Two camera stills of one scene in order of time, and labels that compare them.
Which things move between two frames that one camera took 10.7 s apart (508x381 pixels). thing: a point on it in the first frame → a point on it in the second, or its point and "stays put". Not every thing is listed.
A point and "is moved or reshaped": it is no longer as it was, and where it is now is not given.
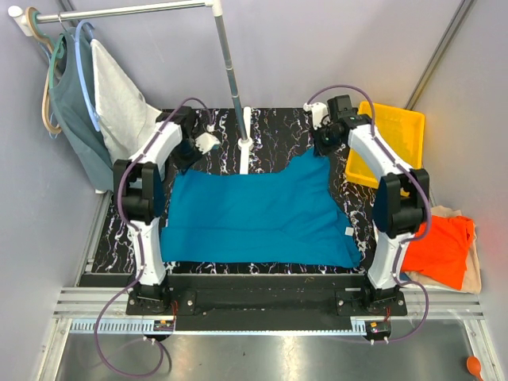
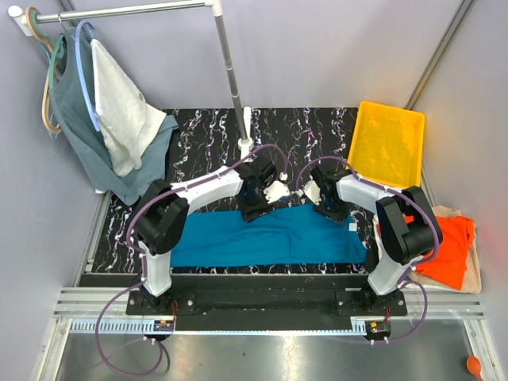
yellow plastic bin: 401,132 stays put
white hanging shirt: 125,113 stays put
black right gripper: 321,149 → 336,217
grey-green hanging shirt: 74,115 stays put
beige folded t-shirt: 472,280 stays put
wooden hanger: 30,15 stays put
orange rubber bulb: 474,366 stays put
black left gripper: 184,165 → 251,213
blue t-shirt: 290,215 is moved or reshaped
